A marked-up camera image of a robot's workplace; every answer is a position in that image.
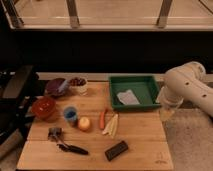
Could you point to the green plastic tray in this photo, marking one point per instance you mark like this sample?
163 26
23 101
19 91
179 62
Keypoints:
145 88

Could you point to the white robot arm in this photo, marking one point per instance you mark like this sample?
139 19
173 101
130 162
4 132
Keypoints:
185 83

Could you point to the black rectangular block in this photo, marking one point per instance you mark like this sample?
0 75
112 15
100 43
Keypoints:
116 150

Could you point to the blue cup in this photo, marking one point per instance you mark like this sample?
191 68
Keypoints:
70 115

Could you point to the purple bowl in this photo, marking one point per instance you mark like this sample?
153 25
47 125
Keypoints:
52 86

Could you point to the yellow round fruit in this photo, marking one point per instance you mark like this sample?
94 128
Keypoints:
84 123

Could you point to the orange red pepper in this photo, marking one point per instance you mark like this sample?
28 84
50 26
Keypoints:
102 119

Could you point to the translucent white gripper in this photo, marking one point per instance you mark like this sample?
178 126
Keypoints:
169 102

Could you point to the red bowl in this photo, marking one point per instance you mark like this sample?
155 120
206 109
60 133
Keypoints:
44 107

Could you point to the white bowl with dark food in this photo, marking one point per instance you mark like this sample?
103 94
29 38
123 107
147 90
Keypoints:
78 85

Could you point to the black handled kitchen tool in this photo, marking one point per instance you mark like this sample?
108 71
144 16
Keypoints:
55 135

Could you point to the black equipment at left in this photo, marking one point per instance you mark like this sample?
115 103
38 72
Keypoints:
16 96

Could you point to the wooden cutting board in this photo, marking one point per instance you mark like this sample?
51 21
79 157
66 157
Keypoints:
142 131

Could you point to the white cloth in tray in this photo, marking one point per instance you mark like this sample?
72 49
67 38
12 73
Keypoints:
128 98

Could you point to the blue spoon in bowl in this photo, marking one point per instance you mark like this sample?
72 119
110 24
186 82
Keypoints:
63 86

